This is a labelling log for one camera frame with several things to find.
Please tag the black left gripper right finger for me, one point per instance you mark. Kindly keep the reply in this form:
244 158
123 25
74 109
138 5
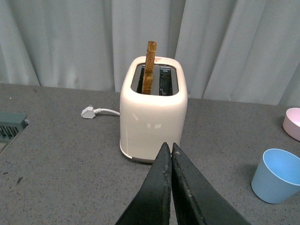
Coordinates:
196 201

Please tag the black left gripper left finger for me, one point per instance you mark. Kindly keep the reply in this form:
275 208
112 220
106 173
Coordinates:
151 205

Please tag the blue cup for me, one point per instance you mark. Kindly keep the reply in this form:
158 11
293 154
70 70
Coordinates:
277 176

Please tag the cream white toaster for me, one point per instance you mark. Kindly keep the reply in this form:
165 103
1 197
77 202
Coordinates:
147 121

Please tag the white power plug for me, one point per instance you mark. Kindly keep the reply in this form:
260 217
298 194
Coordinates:
88 113

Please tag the pink bowl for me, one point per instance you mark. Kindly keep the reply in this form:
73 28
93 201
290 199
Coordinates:
291 123

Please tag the brown toast slice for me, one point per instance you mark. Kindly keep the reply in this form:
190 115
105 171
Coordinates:
149 67

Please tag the green dish rack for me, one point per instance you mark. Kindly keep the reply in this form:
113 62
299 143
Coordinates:
11 125

